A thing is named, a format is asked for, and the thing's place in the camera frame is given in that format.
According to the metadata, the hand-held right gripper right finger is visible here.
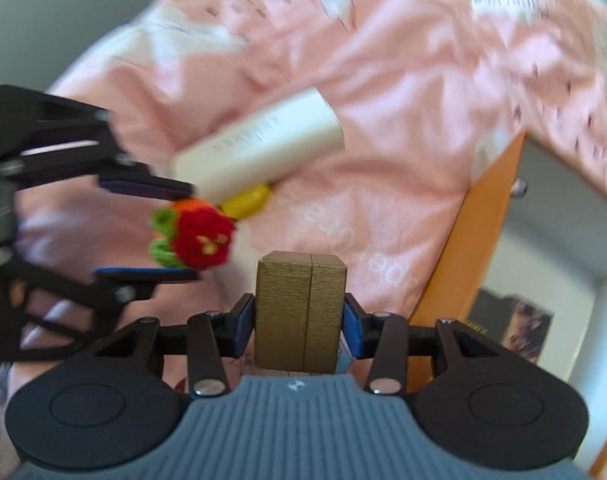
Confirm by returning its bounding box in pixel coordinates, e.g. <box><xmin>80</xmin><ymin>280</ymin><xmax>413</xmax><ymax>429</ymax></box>
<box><xmin>342</xmin><ymin>292</ymin><xmax>505</xmax><ymax>396</ymax></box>

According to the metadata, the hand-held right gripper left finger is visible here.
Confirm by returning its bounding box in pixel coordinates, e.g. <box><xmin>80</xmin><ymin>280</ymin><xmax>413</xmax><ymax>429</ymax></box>
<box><xmin>90</xmin><ymin>294</ymin><xmax>256</xmax><ymax>398</ymax></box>

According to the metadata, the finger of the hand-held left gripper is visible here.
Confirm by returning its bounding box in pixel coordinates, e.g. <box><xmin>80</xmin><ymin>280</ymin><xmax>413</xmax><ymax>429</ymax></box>
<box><xmin>0</xmin><ymin>255</ymin><xmax>202</xmax><ymax>362</ymax></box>
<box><xmin>0</xmin><ymin>85</ymin><xmax>195</xmax><ymax>202</ymax></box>

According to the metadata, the olive gold jewelry box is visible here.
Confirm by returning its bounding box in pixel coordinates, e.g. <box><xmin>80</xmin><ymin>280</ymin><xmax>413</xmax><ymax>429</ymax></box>
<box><xmin>254</xmin><ymin>251</ymin><xmax>348</xmax><ymax>376</ymax></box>

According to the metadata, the red crochet strawberry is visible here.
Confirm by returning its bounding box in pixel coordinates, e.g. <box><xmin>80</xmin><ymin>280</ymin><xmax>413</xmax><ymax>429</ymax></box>
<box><xmin>148</xmin><ymin>198</ymin><xmax>237</xmax><ymax>274</ymax></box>

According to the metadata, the orange cardboard box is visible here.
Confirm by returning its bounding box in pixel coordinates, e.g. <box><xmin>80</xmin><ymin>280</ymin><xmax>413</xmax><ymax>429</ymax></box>
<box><xmin>408</xmin><ymin>130</ymin><xmax>607</xmax><ymax>480</ymax></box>

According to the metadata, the small printed card pack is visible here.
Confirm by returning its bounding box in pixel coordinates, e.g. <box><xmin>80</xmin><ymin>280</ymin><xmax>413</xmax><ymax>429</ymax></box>
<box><xmin>333</xmin><ymin>337</ymin><xmax>357</xmax><ymax>376</ymax></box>

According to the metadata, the yellow toy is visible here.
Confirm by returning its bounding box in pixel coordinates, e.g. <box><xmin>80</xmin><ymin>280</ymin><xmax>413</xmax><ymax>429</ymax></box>
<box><xmin>220</xmin><ymin>183</ymin><xmax>272</xmax><ymax>220</ymax></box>

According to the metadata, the white tube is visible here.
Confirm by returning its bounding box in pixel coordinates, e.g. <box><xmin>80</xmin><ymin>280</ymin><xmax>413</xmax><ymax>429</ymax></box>
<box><xmin>173</xmin><ymin>87</ymin><xmax>346</xmax><ymax>204</ymax></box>

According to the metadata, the black flat box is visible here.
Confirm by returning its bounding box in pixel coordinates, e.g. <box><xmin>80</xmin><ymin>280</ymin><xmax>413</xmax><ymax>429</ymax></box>
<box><xmin>466</xmin><ymin>287</ymin><xmax>555</xmax><ymax>367</ymax></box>

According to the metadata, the pink printed blanket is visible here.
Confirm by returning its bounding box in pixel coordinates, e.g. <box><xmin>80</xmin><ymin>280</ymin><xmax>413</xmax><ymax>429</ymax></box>
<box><xmin>0</xmin><ymin>0</ymin><xmax>607</xmax><ymax>466</ymax></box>

